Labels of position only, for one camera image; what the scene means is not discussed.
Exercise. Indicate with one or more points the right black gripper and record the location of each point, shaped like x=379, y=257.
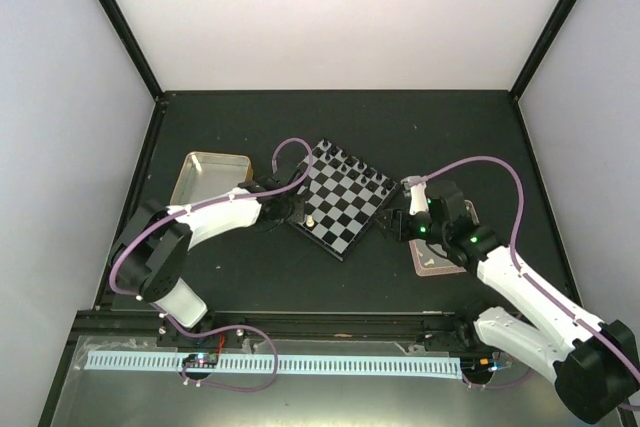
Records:
x=394, y=215

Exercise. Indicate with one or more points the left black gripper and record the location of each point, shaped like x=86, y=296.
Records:
x=298, y=214

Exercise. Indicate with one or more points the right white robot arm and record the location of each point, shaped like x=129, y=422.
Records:
x=593, y=365

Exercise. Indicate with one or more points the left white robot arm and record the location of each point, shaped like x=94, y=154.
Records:
x=148, y=258

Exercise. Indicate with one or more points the pink tray with pieces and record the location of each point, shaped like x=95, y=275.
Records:
x=421, y=252

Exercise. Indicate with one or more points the black and white chessboard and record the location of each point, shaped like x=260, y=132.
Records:
x=343, y=197

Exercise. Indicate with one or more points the gold metal tin tray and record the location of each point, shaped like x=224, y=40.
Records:
x=206, y=175

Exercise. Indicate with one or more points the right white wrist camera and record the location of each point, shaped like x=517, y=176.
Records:
x=414, y=188

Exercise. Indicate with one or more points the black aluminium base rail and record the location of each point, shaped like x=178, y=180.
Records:
x=436, y=331

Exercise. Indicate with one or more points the light blue slotted cable duct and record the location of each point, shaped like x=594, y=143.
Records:
x=319, y=365

